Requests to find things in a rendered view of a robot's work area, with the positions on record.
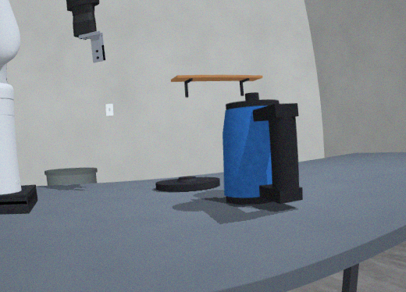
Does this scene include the blue and black kettle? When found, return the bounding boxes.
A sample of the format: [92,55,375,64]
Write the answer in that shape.
[223,92,303,205]

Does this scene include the dark grey round disc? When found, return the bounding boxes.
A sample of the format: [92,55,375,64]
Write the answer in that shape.
[155,176,220,192]

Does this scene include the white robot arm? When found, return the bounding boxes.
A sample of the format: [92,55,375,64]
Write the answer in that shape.
[0,0,21,194]

